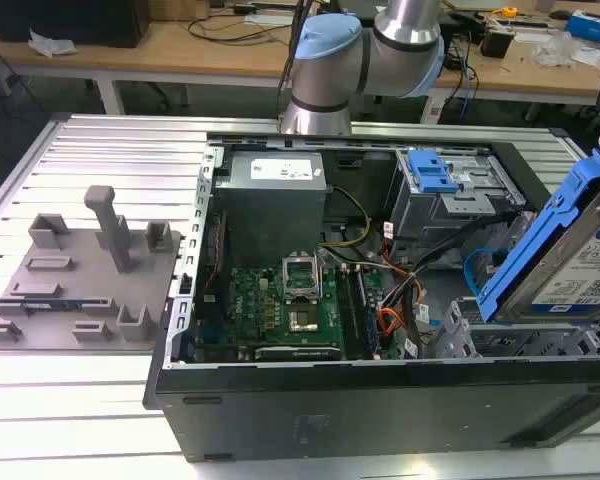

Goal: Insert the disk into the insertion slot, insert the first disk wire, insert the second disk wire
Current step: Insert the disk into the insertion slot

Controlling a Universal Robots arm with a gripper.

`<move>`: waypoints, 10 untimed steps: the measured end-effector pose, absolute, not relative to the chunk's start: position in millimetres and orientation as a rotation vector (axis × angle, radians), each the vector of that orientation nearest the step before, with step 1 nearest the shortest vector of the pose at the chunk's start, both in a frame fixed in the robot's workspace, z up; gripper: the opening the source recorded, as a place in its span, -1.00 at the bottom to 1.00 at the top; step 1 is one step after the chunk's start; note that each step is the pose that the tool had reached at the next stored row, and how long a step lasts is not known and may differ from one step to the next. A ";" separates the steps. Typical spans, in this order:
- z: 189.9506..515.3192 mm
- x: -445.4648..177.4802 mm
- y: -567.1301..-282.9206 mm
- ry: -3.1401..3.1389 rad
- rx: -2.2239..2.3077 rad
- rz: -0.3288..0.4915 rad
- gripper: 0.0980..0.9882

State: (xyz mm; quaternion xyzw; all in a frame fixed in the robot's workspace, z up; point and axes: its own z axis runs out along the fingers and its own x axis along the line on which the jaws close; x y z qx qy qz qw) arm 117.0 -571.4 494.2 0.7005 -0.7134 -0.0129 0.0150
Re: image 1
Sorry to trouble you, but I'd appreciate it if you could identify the wooden desk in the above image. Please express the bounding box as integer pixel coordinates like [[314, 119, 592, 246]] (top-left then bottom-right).
[[0, 0, 600, 117]]

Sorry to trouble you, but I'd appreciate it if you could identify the black box on desk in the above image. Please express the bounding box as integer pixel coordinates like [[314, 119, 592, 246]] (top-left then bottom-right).
[[0, 0, 151, 49]]

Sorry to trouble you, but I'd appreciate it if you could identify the grey parts rack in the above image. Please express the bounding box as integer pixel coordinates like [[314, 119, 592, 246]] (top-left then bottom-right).
[[0, 184, 185, 354]]

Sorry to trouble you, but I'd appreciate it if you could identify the yellow black power wire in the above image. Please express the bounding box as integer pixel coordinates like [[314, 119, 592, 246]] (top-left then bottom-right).
[[318, 186, 372, 249]]

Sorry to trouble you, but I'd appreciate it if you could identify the small black box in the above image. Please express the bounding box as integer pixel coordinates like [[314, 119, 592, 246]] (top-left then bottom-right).
[[480, 24, 514, 58]]

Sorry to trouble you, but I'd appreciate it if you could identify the green motherboard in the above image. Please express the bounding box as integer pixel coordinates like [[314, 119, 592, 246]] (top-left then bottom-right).
[[194, 264, 382, 362]]

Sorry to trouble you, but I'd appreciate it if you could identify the crumpled clear plastic wrap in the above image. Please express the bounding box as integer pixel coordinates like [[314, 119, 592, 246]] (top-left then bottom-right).
[[533, 31, 589, 67]]

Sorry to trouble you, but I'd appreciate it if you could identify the grey power supply unit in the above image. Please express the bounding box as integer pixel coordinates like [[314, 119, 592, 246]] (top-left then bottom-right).
[[213, 150, 334, 257]]

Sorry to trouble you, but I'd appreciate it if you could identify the clear plastic bag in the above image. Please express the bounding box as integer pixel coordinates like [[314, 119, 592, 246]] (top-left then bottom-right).
[[27, 28, 77, 57]]

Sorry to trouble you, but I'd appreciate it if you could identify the blue disk wire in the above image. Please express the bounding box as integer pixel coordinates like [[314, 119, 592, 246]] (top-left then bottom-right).
[[462, 246, 497, 297]]

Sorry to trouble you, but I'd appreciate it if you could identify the black open PC case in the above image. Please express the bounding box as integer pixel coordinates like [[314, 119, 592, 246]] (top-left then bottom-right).
[[143, 130, 600, 464]]

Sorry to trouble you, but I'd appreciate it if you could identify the black wire bundle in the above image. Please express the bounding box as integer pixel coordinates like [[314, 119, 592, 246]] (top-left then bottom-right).
[[379, 212, 511, 311]]

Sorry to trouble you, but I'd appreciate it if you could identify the black RAM slot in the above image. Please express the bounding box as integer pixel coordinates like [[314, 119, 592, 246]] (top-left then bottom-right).
[[335, 267, 362, 360], [353, 267, 380, 359]]

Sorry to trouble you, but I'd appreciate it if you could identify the metal socket cover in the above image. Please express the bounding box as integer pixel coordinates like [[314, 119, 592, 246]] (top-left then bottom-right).
[[281, 256, 322, 302]]

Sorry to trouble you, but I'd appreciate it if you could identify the black graphics card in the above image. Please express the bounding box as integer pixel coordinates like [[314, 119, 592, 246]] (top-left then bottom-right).
[[238, 344, 342, 363]]

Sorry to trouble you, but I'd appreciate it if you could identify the CPU socket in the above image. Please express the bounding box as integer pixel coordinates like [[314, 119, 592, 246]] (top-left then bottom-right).
[[286, 308, 322, 335]]

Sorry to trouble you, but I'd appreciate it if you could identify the blue cardboard box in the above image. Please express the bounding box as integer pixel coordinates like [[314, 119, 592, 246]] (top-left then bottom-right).
[[563, 9, 600, 47]]

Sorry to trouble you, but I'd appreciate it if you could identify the hard disk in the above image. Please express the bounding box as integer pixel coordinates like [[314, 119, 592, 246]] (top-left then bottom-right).
[[478, 148, 600, 324]]

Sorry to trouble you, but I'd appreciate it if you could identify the orange red wire bundle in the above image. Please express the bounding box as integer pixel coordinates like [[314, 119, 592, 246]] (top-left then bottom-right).
[[378, 306, 407, 347]]

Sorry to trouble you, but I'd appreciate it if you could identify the blue plastic drive latch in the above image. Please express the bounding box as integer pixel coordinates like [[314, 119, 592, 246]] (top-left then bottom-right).
[[407, 149, 462, 195]]

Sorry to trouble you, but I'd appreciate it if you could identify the metal drive cage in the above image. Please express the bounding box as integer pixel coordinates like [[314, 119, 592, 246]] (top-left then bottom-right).
[[385, 148, 527, 242]]

